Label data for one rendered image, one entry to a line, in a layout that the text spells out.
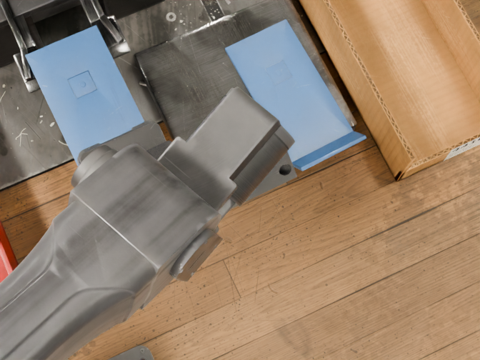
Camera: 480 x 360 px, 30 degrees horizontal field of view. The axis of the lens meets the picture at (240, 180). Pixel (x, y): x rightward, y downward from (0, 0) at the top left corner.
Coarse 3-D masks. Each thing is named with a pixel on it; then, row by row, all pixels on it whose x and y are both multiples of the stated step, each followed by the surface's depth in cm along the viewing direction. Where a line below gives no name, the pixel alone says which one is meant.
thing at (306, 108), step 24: (288, 24) 90; (240, 48) 89; (264, 48) 89; (288, 48) 90; (240, 72) 89; (264, 72) 89; (312, 72) 89; (264, 96) 88; (288, 96) 88; (312, 96) 88; (288, 120) 87; (312, 120) 87; (336, 120) 88; (312, 144) 87; (336, 144) 85
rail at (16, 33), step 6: (0, 0) 83; (6, 6) 83; (6, 12) 83; (6, 18) 82; (12, 18) 82; (12, 24) 82; (12, 30) 82; (18, 30) 82; (18, 36) 82; (18, 42) 82
